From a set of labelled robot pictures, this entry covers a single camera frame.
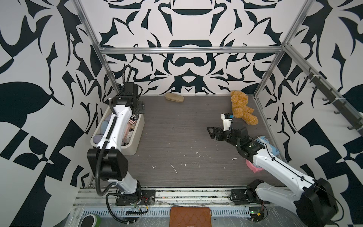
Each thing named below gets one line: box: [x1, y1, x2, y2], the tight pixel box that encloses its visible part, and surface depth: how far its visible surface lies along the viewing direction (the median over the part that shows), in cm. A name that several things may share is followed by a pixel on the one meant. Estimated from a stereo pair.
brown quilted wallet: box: [169, 206, 212, 227], surface depth 69 cm
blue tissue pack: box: [255, 135, 280, 156], surface depth 90 cm
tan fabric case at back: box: [164, 92, 185, 103], surface depth 118 cm
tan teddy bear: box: [230, 90, 259, 126], surface depth 104 cm
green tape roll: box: [80, 214, 102, 227], surface depth 66 cm
